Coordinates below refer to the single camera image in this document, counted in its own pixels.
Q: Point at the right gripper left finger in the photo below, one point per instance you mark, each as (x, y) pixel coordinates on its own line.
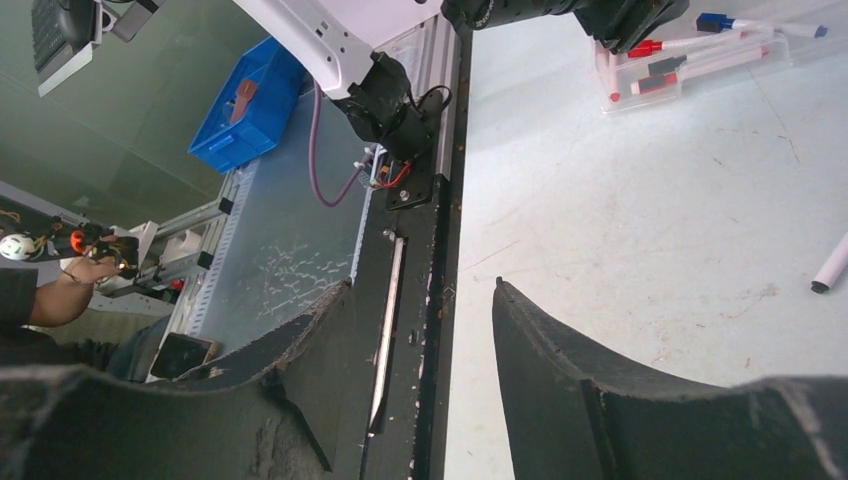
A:
(268, 410)

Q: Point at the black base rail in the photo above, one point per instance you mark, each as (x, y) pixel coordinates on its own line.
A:
(412, 439)

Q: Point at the handheld teleoperation controller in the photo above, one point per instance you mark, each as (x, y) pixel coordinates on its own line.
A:
(64, 242)

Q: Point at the red cap marker bottom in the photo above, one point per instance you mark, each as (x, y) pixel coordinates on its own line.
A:
(650, 47)

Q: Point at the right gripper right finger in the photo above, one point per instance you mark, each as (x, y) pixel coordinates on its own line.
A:
(575, 409)

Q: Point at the red cap marker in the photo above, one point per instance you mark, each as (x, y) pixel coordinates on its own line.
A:
(650, 47)
(653, 83)
(612, 76)

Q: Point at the operator hand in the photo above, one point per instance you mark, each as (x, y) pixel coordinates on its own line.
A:
(86, 271)

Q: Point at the blue cap marker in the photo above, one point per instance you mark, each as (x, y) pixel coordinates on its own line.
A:
(716, 23)

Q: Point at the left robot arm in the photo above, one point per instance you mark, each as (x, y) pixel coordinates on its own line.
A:
(373, 90)

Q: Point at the black cap marker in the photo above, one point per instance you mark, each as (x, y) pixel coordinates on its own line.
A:
(831, 269)
(671, 64)

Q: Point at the operator forearm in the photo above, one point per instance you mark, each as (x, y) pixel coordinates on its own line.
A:
(60, 302)

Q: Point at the white plastic drawer organizer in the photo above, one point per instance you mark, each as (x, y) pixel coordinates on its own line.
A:
(785, 49)

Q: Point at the blue plastic bin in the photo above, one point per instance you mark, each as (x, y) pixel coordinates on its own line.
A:
(251, 111)

